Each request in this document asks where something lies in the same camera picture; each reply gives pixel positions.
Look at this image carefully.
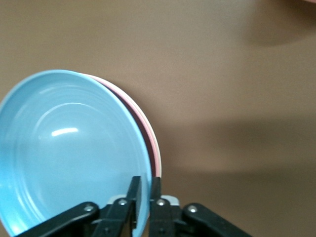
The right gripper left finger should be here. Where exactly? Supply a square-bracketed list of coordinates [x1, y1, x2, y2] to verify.
[22, 176, 142, 237]

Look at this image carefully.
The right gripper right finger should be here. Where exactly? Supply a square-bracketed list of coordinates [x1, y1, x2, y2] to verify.
[148, 177, 252, 237]

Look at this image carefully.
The blue plate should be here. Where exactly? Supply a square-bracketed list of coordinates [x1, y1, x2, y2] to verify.
[0, 69, 153, 237]

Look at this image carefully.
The pink plate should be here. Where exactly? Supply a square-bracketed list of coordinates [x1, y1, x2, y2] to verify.
[91, 76, 158, 220]

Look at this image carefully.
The beige plate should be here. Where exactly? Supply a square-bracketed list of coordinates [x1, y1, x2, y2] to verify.
[82, 73, 163, 179]

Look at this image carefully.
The brown table cloth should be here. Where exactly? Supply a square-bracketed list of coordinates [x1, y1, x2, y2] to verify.
[0, 0, 316, 237]

